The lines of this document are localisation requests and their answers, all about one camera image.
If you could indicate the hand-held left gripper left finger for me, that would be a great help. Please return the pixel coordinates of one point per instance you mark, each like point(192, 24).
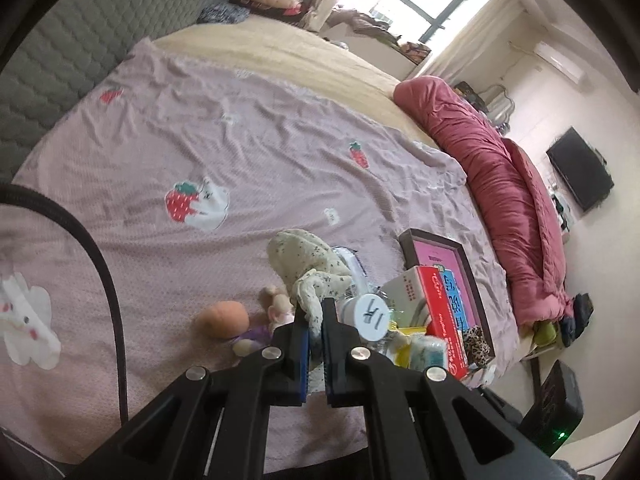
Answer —
point(300, 360)

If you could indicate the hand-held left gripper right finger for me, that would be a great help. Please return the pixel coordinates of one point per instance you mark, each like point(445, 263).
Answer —
point(327, 360)

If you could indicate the peach makeup sponge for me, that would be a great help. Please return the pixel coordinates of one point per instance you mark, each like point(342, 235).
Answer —
point(222, 320)

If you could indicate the cream floral cloth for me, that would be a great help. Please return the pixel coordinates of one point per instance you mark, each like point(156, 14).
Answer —
point(300, 255)

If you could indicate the dark framed pink tray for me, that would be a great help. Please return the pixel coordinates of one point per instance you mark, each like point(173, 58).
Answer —
point(450, 255)

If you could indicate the small plush doll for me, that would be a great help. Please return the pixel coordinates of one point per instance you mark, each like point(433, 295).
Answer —
point(275, 310)

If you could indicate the white capped bottle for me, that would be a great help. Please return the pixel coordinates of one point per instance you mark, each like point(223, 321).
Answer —
point(367, 315)

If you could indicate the yellow packet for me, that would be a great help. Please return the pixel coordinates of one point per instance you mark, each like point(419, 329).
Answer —
point(407, 332)

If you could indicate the clear printed plastic packet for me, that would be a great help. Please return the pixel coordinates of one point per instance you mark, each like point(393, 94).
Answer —
point(350, 265)

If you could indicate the teal tissue packet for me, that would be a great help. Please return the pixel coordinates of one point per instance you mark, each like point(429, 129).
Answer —
point(427, 352)

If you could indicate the red and white box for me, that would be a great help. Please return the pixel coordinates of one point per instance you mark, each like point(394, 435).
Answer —
point(445, 320)

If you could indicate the leopard print scrunchie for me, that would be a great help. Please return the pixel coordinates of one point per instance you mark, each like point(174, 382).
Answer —
point(477, 347)

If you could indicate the pink strawberry print blanket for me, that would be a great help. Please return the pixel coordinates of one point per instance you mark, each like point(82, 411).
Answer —
point(250, 160)

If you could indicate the black device with green light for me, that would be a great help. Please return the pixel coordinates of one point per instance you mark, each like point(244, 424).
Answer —
point(552, 405)

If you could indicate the red quilt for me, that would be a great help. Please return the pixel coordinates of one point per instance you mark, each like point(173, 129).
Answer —
point(500, 185)

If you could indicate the dark clothes on floor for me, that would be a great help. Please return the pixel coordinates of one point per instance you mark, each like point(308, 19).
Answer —
point(577, 317)

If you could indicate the black and yellow bag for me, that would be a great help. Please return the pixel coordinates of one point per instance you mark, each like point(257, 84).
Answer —
point(467, 92)

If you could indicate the beige bed sheet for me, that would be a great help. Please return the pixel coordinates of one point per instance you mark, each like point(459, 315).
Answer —
point(300, 55)

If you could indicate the metal chair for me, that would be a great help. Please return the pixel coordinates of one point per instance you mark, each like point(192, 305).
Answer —
point(500, 105)

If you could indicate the black television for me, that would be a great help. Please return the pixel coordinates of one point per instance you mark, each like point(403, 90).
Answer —
point(580, 167)

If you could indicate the colourful patterned cloth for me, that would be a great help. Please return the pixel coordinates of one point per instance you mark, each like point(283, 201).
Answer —
point(415, 52)

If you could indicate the clothes on window sill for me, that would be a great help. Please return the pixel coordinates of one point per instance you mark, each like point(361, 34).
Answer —
point(360, 22)

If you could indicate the dark blue floral cloth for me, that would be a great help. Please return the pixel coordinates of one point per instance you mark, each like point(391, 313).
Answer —
point(220, 12)

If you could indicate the dark framed window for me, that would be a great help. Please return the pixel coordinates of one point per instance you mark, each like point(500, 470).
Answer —
point(440, 5)

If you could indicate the white air conditioner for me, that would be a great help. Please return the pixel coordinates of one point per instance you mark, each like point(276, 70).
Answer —
point(557, 60)

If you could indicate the grey quilted headboard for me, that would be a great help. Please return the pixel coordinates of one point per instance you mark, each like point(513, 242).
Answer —
point(100, 35)

